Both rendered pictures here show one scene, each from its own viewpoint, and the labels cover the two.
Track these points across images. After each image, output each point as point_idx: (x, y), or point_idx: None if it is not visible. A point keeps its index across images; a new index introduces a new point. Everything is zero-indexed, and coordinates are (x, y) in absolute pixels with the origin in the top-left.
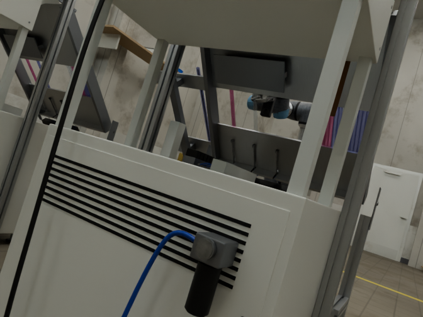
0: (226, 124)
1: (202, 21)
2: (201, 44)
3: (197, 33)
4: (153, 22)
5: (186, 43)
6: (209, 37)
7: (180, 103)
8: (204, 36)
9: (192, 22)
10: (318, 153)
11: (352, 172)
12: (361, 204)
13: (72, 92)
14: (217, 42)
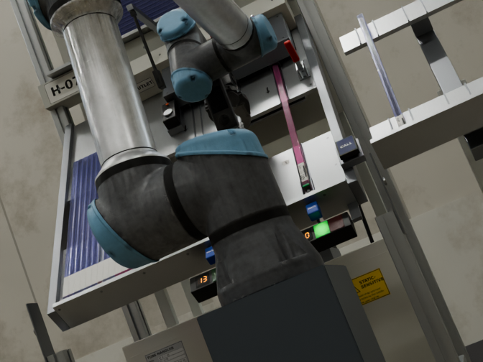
0: (310, 140)
1: (269, 157)
2: (286, 138)
3: (282, 146)
4: (327, 129)
5: (305, 129)
6: (270, 149)
7: (426, 59)
8: (277, 146)
9: (280, 151)
10: (189, 304)
11: (139, 302)
12: (65, 330)
13: (366, 233)
14: (264, 149)
